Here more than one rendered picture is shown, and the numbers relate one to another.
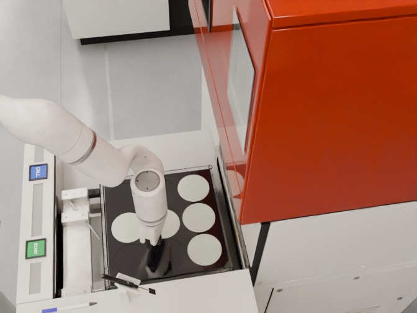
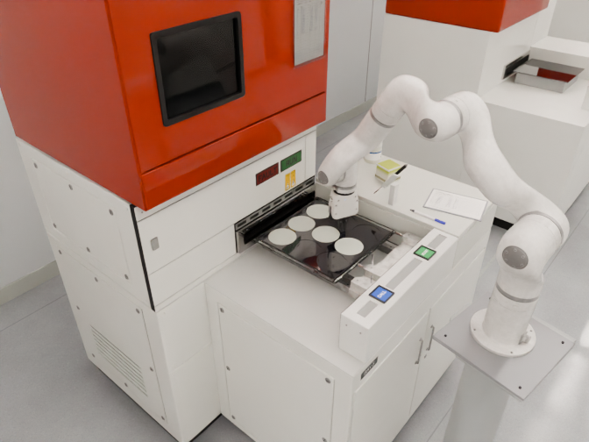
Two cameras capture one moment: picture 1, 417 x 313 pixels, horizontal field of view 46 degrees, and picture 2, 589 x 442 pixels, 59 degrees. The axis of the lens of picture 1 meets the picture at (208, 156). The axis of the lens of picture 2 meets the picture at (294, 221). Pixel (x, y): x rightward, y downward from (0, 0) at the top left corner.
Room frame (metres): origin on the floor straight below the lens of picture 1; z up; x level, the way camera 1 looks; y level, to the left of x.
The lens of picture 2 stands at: (1.75, 1.26, 2.01)
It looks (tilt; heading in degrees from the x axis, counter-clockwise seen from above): 34 degrees down; 232
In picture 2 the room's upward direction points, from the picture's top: straight up
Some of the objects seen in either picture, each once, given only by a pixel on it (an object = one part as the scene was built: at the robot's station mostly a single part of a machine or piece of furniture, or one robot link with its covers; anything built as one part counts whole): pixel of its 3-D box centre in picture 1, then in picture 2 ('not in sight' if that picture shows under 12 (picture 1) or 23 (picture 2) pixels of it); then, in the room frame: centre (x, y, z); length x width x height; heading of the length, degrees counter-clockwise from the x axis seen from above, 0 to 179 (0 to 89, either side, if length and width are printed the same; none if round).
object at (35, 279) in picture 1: (43, 221); (402, 289); (0.71, 0.50, 0.89); 0.55 x 0.09 x 0.14; 12
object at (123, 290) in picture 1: (129, 289); (390, 186); (0.45, 0.19, 1.03); 0.06 x 0.04 x 0.13; 102
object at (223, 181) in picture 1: (230, 209); (278, 216); (0.77, -0.07, 0.89); 0.44 x 0.02 x 0.10; 12
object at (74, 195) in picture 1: (74, 195); (364, 287); (0.80, 0.42, 0.89); 0.08 x 0.03 x 0.03; 102
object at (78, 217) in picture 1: (75, 217); (377, 274); (0.72, 0.40, 0.89); 0.08 x 0.03 x 0.03; 102
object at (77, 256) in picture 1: (77, 244); (388, 269); (0.65, 0.38, 0.87); 0.36 x 0.08 x 0.03; 12
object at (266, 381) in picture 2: not in sight; (352, 331); (0.62, 0.21, 0.41); 0.97 x 0.64 x 0.82; 12
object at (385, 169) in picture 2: not in sight; (387, 171); (0.33, 0.07, 1.00); 0.07 x 0.07 x 0.07; 86
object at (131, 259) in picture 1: (164, 222); (324, 235); (0.72, 0.13, 0.90); 0.34 x 0.34 x 0.01; 12
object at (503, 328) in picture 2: not in sight; (509, 310); (0.56, 0.78, 0.93); 0.19 x 0.19 x 0.18
